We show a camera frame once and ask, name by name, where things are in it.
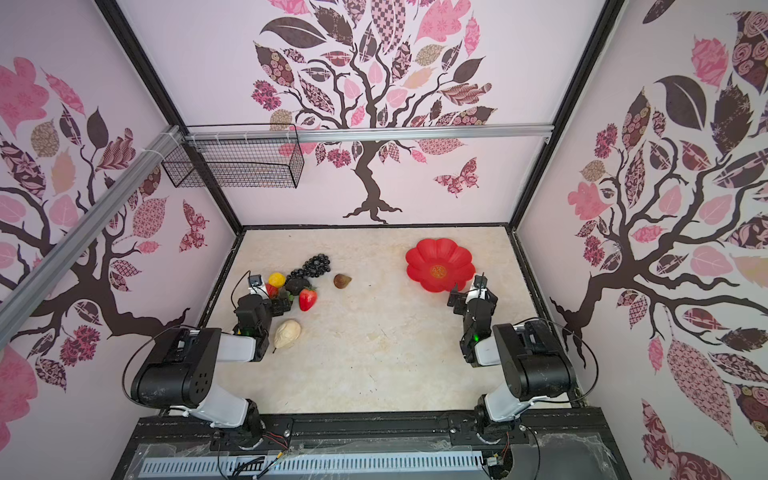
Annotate dark grape bunch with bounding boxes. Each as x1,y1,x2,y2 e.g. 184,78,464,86
288,254,331,279

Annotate black wire basket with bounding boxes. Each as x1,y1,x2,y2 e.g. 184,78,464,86
162,123,305,189

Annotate dark avocado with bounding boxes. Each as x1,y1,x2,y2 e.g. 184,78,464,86
284,277,312,297

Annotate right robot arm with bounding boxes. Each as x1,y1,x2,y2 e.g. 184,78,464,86
447,287,587,445

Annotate aluminium rail left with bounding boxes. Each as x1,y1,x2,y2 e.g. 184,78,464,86
1,125,183,346

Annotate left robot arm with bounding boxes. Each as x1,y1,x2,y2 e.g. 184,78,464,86
124,293,293,448

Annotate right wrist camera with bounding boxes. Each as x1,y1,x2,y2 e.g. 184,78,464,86
467,275,488,301

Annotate red flower-shaped bowl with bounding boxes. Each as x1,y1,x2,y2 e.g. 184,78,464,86
405,238,476,293

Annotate small yellow fruit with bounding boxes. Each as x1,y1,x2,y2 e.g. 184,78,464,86
267,272,286,289

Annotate brown green fig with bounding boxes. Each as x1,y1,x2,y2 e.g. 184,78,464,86
333,273,352,289

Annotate aluminium rail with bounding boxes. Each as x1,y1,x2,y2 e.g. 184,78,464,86
1,125,183,346
185,123,554,143

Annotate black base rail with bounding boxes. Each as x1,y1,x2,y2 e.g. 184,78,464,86
114,407,629,479

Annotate white cable duct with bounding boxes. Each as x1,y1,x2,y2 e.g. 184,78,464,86
127,451,484,479

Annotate aluminium rail back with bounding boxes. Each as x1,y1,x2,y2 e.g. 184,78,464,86
185,123,554,143

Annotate red strawberry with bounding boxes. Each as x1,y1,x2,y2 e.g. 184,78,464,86
298,288,318,312

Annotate cream white pear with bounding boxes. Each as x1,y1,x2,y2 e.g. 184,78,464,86
273,319,302,351

